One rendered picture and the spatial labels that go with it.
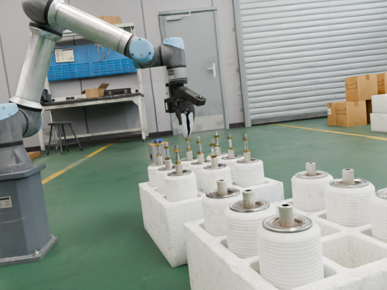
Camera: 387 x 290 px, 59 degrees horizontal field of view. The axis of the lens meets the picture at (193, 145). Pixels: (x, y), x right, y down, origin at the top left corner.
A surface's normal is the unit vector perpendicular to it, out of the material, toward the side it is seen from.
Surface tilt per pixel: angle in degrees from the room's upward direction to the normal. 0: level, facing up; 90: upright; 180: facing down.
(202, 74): 90
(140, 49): 90
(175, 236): 90
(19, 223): 90
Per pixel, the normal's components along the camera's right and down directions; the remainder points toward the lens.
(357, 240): -0.93, 0.14
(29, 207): 0.75, -0.01
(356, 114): 0.04, 0.11
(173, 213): 0.34, 0.07
